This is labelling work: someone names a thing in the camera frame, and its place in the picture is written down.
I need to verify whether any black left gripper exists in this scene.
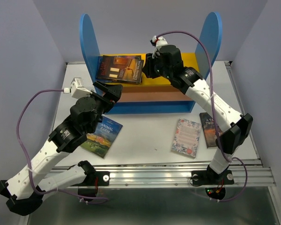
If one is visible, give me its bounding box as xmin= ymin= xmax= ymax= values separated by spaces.
xmin=86 ymin=80 xmax=123 ymax=134

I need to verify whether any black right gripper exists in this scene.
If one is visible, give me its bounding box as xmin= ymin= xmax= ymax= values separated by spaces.
xmin=140 ymin=51 xmax=172 ymax=80

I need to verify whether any Edward Tulane brown book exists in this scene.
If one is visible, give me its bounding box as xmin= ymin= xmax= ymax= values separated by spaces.
xmin=96 ymin=55 xmax=144 ymax=84

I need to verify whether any Animal Farm book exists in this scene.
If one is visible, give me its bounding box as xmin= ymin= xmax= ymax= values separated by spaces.
xmin=81 ymin=116 xmax=123 ymax=158

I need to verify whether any floral pink cover book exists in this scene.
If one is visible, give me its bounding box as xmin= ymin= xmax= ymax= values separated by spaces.
xmin=170 ymin=119 xmax=202 ymax=158

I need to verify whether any Jane Eyre blue book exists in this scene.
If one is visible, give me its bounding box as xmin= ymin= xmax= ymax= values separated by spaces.
xmin=96 ymin=55 xmax=123 ymax=82

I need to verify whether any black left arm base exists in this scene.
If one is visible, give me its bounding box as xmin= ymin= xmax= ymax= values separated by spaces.
xmin=77 ymin=171 xmax=110 ymax=203

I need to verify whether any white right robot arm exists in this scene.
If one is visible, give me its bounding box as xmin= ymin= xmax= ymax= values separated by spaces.
xmin=142 ymin=44 xmax=253 ymax=183

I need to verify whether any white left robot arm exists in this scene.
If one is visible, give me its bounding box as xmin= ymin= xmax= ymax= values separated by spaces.
xmin=0 ymin=78 xmax=123 ymax=216

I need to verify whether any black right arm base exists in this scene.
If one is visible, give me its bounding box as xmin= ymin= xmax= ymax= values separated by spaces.
xmin=189 ymin=170 xmax=234 ymax=201

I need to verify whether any blue yellow wooden bookshelf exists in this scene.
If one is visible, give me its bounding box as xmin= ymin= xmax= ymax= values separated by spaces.
xmin=79 ymin=12 xmax=222 ymax=114

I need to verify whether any Tale of Two Cities book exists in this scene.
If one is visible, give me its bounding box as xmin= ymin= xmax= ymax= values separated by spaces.
xmin=200 ymin=112 xmax=217 ymax=148

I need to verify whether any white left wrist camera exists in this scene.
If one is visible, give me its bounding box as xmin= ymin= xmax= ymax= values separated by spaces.
xmin=63 ymin=77 xmax=92 ymax=99

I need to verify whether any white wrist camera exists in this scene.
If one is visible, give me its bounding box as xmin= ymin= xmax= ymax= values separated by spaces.
xmin=63 ymin=77 xmax=92 ymax=99
xmin=150 ymin=36 xmax=168 ymax=54

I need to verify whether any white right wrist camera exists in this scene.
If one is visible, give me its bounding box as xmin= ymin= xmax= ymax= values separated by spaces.
xmin=150 ymin=36 xmax=168 ymax=54

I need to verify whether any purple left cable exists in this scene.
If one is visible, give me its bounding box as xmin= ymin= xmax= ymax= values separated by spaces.
xmin=15 ymin=88 xmax=108 ymax=205

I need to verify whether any purple cable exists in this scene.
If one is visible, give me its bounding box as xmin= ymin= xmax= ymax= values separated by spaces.
xmin=158 ymin=30 xmax=249 ymax=203
xmin=15 ymin=88 xmax=108 ymax=205

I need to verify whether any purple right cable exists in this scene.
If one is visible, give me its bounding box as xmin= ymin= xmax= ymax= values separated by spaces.
xmin=158 ymin=30 xmax=249 ymax=203

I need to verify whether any aluminium mounting rail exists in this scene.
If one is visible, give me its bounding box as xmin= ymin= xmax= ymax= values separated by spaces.
xmin=49 ymin=161 xmax=277 ymax=188

